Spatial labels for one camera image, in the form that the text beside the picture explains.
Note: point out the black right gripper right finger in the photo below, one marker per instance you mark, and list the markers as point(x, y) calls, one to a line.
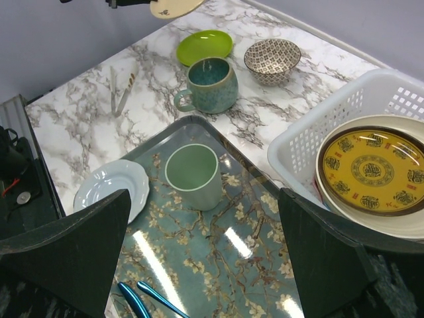
point(343, 269)

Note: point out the yellow patterned plate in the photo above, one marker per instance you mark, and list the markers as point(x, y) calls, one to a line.
point(375, 170)

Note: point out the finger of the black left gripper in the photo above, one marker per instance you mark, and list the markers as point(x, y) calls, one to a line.
point(124, 3)

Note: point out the blue metallic spoon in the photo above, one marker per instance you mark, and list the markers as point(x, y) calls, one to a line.
point(147, 289)

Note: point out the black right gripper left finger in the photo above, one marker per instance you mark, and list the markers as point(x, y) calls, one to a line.
point(65, 268)

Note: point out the cream floral plate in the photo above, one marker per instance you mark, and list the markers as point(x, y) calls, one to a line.
point(171, 9)

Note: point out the lime green plate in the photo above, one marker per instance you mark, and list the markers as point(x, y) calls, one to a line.
point(204, 44)

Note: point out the patterned small ceramic bowl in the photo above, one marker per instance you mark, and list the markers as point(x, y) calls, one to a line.
point(272, 61)

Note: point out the light green ceramic cup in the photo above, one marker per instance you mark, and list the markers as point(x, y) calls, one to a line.
point(193, 171)

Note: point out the light blue scalloped plate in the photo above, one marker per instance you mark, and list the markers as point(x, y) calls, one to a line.
point(113, 176)

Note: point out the cream plate with black mark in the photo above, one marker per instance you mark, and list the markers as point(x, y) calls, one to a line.
point(404, 226)

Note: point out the blue metallic knife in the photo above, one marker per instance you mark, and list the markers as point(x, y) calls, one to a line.
point(134, 301)

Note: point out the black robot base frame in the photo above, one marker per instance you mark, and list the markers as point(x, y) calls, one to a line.
point(28, 196)

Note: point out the teal floral serving tray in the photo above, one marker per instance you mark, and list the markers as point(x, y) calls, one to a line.
point(231, 261)

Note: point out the teal glazed ceramic mug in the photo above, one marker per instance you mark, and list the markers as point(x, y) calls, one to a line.
point(212, 87)

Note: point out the white perforated plastic bin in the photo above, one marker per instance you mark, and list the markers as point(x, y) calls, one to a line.
point(292, 154)

